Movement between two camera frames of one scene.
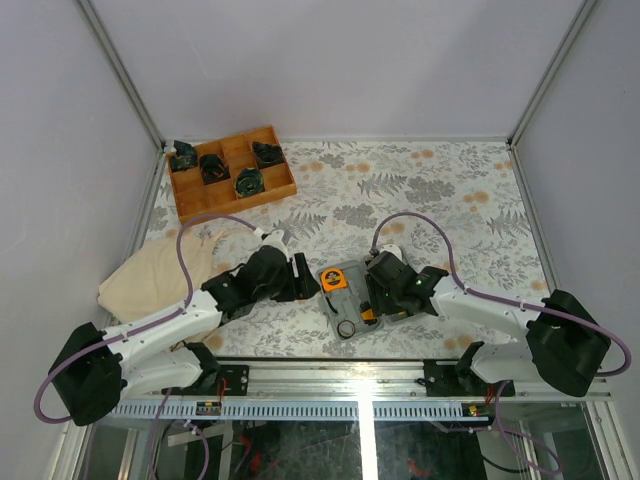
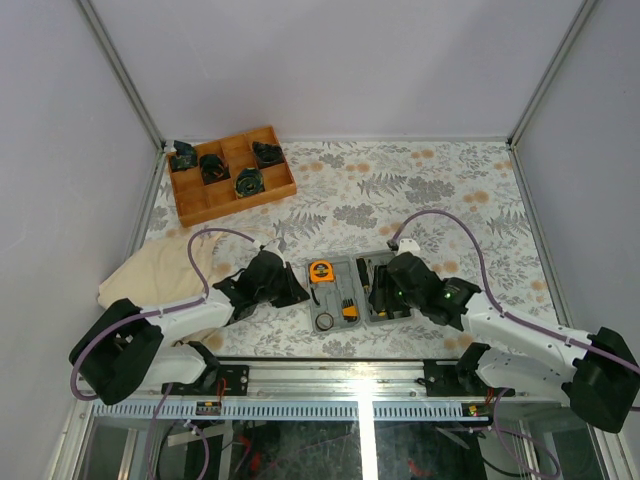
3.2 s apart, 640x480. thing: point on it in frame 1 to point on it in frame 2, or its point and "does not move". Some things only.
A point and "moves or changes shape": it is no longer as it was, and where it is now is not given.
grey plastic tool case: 345,305 moves or changes shape
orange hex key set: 368,315 to 349,310
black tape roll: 346,328 to 324,321
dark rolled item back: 267,155 does not move
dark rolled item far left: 185,158 does not move
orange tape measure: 333,278 moves or changes shape
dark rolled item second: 213,169 does not move
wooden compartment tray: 233,173 does not move
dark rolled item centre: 249,181 does not move
